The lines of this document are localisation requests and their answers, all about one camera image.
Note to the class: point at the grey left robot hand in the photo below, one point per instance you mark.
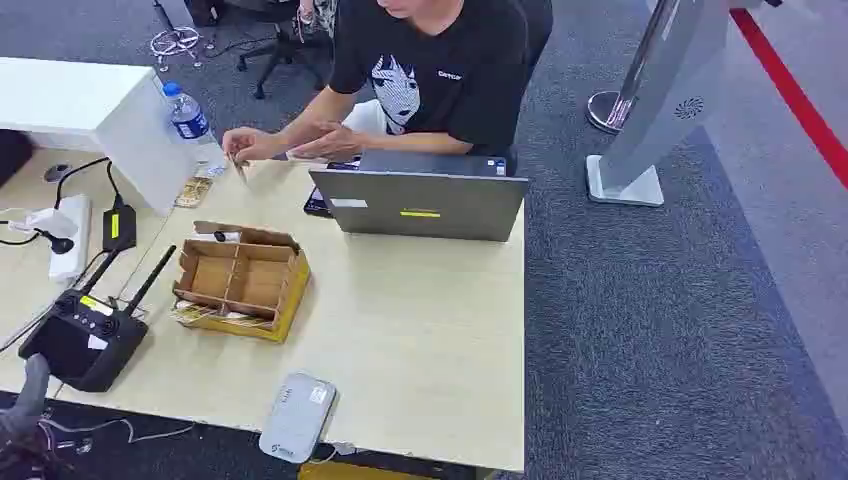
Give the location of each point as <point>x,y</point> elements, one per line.
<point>30,397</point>

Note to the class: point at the black remote controller with antennas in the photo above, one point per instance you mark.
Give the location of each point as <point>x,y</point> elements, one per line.
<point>83,341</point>

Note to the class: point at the grey standing kiosk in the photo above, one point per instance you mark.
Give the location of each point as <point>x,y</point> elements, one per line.
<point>662,99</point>

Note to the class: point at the chrome stanchion base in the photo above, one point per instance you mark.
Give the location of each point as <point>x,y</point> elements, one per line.
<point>606,111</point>

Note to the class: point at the cards in wooden box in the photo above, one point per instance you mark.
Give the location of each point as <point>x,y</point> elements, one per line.
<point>222,318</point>

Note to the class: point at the grey laptop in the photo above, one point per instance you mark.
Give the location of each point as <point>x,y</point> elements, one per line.
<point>424,202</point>

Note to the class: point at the white plug adapter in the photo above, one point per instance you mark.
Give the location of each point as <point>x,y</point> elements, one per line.
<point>46,222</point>

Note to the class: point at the person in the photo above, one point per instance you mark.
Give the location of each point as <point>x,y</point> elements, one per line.
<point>457,79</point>

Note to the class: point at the yellow box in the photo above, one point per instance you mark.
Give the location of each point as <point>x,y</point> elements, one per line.
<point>358,472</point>

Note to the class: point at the red floor tape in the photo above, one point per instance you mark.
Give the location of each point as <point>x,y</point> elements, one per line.
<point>792,93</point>

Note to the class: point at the person's right hand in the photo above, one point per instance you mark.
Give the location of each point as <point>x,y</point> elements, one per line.
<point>250,143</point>

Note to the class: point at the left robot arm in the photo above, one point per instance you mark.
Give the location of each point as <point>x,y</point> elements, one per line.
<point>23,458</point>

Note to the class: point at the wooden card box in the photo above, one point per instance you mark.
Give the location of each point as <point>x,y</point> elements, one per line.
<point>245,281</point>

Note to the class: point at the white power strip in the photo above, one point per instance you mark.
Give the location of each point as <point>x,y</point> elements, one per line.
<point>73,245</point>

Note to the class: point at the stack of cards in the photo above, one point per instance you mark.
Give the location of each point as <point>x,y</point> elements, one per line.
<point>193,192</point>

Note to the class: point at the black office chair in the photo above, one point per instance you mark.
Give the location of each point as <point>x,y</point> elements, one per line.
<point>281,46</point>

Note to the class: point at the grey flat device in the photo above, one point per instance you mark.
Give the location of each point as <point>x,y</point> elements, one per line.
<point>298,417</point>

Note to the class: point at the black smartphone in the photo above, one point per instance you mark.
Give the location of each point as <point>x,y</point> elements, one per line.
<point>316,199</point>

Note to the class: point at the black power adapter yellow label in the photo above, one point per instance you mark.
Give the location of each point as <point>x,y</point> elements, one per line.
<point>119,227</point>

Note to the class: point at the white desk partition box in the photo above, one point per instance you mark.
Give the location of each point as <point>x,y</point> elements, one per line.
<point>99,112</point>

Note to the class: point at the clear water bottle blue cap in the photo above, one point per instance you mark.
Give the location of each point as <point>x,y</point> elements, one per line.
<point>191,122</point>

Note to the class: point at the person's left hand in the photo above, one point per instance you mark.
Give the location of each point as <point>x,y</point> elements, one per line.
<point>331,142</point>

